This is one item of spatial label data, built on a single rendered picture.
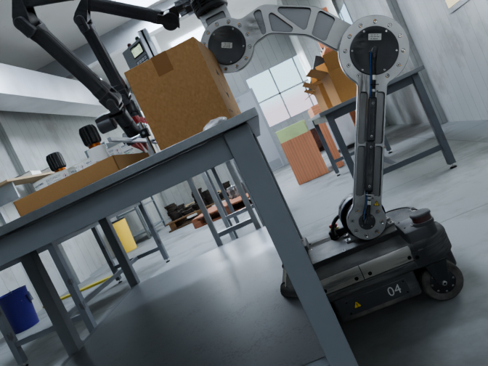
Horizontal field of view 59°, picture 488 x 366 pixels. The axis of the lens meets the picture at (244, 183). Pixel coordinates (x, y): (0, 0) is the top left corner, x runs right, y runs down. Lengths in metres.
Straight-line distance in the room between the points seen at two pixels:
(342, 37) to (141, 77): 0.71
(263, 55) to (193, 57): 10.10
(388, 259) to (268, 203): 0.66
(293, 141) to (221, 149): 5.13
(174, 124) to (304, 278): 0.61
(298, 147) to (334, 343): 5.14
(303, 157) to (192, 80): 4.87
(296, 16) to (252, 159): 0.82
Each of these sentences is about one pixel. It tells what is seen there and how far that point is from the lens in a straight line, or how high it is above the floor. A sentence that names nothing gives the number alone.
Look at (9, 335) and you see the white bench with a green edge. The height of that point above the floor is 0.27.
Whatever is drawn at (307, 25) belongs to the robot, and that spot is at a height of 1.07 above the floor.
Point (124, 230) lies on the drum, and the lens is 8.00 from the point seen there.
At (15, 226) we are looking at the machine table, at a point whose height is 0.82.
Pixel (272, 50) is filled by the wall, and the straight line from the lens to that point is 11.41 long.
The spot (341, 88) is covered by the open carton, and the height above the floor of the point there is 0.87.
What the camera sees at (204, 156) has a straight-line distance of 0.98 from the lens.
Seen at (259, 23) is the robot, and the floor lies 1.15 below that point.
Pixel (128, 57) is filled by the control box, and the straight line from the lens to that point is 2.34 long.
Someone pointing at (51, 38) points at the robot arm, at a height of 1.39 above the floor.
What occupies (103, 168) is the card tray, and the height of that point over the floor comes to 0.85.
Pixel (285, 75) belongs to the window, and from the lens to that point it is 11.28.
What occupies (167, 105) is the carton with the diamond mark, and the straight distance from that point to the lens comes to 1.33.
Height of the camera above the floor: 0.75
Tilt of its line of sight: 4 degrees down
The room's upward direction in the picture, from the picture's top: 25 degrees counter-clockwise
